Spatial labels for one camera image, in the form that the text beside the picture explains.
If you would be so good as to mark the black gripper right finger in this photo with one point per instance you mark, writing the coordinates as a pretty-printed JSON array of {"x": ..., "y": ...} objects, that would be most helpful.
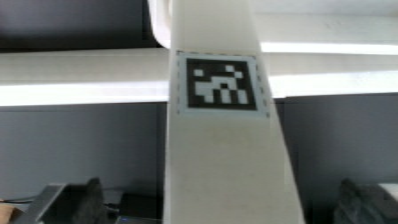
[{"x": 367, "y": 203}]

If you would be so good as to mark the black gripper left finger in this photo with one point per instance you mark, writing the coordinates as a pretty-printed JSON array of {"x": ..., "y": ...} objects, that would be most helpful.
[{"x": 70, "y": 204}]

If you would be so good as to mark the white desk leg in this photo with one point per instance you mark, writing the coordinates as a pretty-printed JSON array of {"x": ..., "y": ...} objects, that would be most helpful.
[{"x": 230, "y": 182}]

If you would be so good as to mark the white desk tabletop tray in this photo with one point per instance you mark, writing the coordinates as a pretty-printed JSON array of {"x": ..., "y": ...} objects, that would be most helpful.
[{"x": 331, "y": 56}]

